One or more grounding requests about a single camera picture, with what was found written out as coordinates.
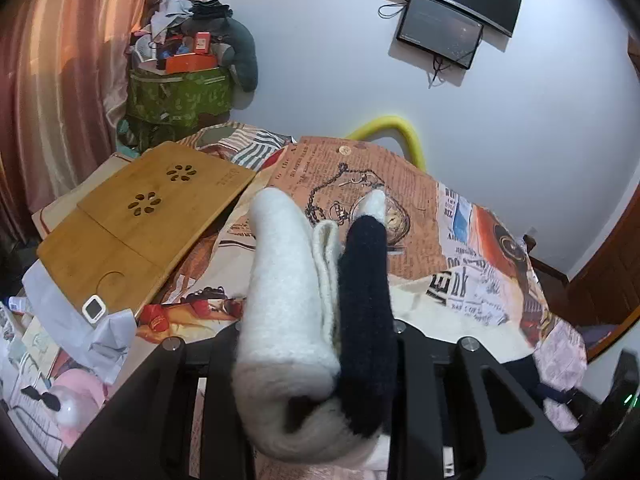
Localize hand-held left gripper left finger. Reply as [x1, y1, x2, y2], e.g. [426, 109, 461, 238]
[59, 322, 261, 480]

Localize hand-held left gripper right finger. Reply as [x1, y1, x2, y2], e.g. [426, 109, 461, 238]
[385, 320, 586, 480]

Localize navy and white striped sweater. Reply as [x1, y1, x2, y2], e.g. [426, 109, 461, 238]
[232, 187, 399, 466]

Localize pile of clothes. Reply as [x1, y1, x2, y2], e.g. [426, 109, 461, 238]
[130, 0, 234, 68]

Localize wooden door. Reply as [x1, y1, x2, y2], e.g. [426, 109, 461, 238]
[566, 170, 640, 363]

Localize grey cloth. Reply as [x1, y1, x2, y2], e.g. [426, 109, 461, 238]
[22, 260, 137, 387]

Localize wooden baseboard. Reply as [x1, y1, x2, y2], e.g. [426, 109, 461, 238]
[530, 255, 572, 287]

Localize printed bedsheet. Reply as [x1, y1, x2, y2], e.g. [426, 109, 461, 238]
[130, 122, 588, 480]

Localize small white device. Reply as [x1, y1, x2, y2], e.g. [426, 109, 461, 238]
[81, 296, 108, 322]

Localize bamboo lap desk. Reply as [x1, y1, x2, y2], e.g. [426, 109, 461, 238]
[36, 141, 257, 322]

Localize scattered papers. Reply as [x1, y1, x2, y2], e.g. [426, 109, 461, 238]
[0, 294, 68, 463]

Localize yellow foam tube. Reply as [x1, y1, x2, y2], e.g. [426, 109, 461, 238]
[345, 116, 429, 171]

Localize green patterned storage box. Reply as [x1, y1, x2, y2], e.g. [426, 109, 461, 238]
[125, 64, 234, 153]

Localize flat orange box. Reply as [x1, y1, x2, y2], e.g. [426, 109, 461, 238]
[165, 52, 221, 74]

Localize grey plush toy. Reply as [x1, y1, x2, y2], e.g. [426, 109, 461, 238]
[180, 15, 259, 93]

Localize small black monitor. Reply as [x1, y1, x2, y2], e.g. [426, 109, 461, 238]
[395, 0, 485, 71]

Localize orange striped curtain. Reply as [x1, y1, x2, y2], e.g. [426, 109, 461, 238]
[0, 0, 183, 241]

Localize black hanging cable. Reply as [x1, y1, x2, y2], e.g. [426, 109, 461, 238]
[428, 56, 452, 89]

